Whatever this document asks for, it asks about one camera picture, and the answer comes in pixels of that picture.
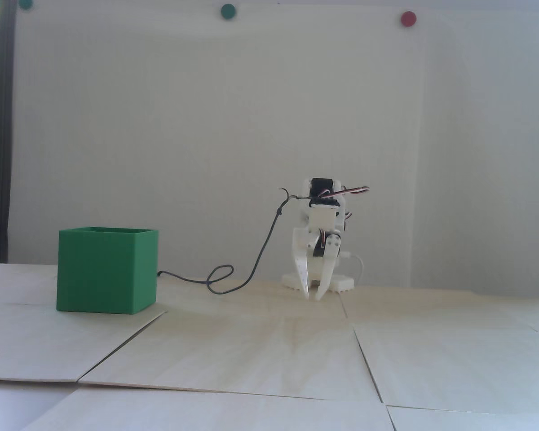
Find white cable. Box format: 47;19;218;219
343;253;366;286

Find white magnetic board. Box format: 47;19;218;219
8;2;472;288

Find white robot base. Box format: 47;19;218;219
282;251;355;295

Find black window frame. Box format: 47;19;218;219
0;0;17;264

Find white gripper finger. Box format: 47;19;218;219
292;255;310;299
315;235;344;301

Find green box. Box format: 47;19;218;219
56;227;159;315

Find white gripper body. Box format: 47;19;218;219
292;209;345;261

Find black cable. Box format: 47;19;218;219
157;187;314;295

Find red white black servo wires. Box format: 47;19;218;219
321;184;370;232

